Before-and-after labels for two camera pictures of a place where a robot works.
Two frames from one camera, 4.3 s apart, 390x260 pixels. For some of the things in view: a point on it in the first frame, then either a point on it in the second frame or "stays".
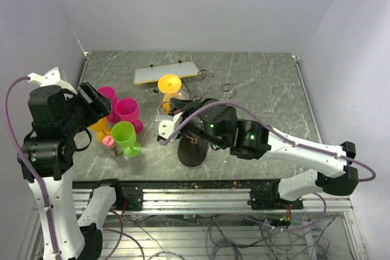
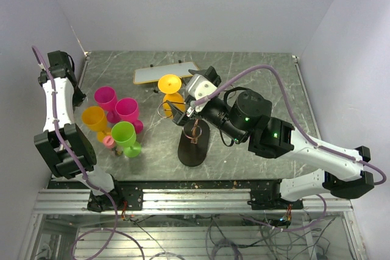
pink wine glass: [127, 110] stays
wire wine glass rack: [187, 114] stays
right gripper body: [195, 126] → [190, 112]
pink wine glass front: [109, 93] stays
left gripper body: [85, 112] → [78, 96]
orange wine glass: [101, 128] stays
